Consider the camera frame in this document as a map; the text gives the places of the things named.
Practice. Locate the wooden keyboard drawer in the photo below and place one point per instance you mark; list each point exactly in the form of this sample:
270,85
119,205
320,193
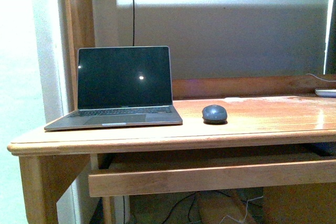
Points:
211,169

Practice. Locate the wooden board on floor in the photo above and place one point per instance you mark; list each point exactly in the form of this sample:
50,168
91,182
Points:
217,207

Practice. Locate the grey laptop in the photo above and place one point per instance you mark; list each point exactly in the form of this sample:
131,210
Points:
120,87

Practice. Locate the white flat device on desk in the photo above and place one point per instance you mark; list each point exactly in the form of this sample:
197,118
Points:
326,93

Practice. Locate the dark grey computer mouse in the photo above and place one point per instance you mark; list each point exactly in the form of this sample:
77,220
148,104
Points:
214,114

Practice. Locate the wooden desk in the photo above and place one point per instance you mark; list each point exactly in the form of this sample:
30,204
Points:
263,111

